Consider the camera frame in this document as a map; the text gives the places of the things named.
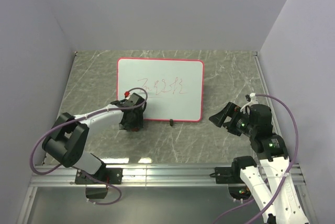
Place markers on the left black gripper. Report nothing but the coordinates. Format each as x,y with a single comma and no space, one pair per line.
138,123

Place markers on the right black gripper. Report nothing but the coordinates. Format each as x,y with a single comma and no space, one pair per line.
218,118

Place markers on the red framed whiteboard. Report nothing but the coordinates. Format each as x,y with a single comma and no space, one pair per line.
174,87

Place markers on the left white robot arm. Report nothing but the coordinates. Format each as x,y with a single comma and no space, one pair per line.
67,139

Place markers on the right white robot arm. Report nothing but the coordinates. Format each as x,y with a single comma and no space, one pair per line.
268,179

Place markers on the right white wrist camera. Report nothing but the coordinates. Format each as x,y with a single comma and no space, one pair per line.
251,100

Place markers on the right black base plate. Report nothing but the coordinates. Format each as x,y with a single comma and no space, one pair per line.
225,175

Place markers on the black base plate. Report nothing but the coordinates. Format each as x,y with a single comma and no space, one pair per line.
225,175
108,175

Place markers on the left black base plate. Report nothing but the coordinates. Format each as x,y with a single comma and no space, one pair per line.
108,175

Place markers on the aluminium front rail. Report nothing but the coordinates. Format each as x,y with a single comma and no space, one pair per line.
140,175

